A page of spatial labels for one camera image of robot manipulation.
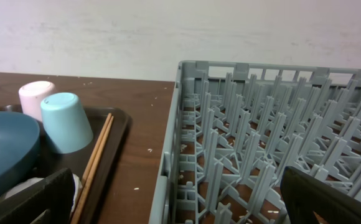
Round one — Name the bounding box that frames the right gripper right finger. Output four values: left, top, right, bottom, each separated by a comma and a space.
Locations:
280, 166, 361, 224

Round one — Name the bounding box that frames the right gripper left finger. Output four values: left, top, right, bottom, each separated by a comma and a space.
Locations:
0, 168, 75, 223

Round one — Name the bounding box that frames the dark blue plate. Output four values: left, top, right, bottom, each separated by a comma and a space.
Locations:
0, 111, 40, 196

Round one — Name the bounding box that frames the grey dishwasher rack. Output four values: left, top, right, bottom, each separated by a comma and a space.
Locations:
149, 61, 361, 223

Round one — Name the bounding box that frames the crumpled white tissue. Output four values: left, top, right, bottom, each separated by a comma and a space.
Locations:
3, 174, 83, 214

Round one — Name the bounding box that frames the dark brown serving tray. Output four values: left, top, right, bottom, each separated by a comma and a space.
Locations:
0, 104, 133, 224

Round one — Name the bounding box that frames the light blue plastic cup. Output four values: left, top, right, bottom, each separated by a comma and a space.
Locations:
40, 92, 93, 154

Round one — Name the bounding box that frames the pink plastic cup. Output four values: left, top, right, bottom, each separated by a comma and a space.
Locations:
18, 81, 57, 122

